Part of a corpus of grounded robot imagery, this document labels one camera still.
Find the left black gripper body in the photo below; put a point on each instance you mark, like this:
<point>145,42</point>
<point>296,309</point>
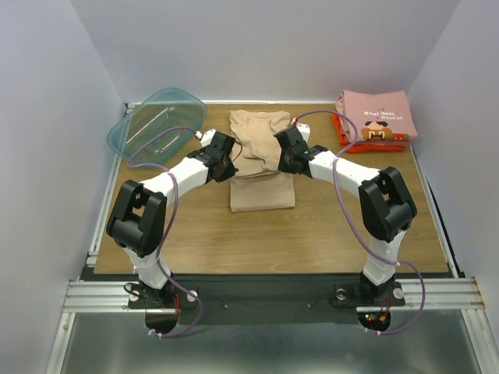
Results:
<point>228,170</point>

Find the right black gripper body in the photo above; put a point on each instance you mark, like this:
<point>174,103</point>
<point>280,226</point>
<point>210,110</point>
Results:
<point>288,163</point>

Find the beige t shirt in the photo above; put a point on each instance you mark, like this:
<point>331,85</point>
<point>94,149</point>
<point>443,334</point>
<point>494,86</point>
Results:
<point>258,184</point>

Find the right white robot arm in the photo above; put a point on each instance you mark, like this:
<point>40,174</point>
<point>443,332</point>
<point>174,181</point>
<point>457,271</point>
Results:
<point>386,205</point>

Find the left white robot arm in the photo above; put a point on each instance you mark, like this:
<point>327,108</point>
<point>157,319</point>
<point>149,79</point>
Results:
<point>143,213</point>

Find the red folded t shirt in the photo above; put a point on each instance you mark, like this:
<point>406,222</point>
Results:
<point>365,147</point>

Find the teal plastic bin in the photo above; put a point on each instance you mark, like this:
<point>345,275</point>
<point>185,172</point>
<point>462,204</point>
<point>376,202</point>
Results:
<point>157,129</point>

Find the pink folded t shirt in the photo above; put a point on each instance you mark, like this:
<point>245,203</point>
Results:
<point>383,117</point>

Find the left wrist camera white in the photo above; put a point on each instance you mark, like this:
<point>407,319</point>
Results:
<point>206,137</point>

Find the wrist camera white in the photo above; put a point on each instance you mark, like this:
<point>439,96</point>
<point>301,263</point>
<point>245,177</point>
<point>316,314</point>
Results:
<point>304,130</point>
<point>206,137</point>

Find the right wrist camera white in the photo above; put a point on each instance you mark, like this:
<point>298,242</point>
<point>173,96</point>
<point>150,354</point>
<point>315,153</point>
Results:
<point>304,130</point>

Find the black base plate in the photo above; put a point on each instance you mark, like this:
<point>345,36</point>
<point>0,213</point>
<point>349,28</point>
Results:
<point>253,299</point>

